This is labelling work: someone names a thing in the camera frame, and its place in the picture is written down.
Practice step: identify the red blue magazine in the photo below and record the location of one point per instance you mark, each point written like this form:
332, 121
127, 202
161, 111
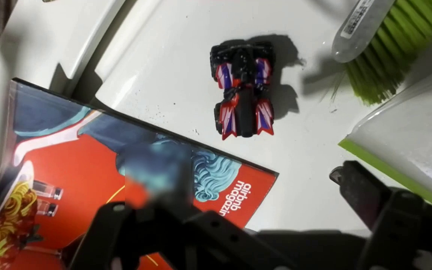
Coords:
101, 180

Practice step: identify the clear brush with green bristles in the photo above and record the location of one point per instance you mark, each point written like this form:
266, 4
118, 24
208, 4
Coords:
386, 45

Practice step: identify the white dustpan with green edge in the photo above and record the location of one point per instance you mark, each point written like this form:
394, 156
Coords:
416, 139

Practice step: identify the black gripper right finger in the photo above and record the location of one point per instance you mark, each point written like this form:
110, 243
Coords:
364, 192

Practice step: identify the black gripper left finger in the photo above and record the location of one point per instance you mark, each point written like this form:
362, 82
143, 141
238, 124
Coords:
185, 180

